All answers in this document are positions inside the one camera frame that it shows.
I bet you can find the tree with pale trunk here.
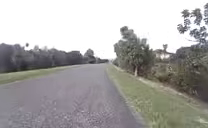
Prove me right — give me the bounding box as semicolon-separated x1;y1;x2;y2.
113;25;155;78

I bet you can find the grey asphalt road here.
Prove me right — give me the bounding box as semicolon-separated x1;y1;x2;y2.
0;63;147;128

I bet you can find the pale building behind bushes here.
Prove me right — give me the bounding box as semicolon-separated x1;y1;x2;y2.
153;48;175;62

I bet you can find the long dark hedge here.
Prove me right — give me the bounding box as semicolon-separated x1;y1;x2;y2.
0;41;110;75

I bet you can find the row of bushes and trees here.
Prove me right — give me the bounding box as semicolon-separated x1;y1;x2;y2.
111;2;208;105

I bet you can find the grass strip beside hedge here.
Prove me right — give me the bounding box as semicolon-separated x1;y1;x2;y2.
0;64;83;88

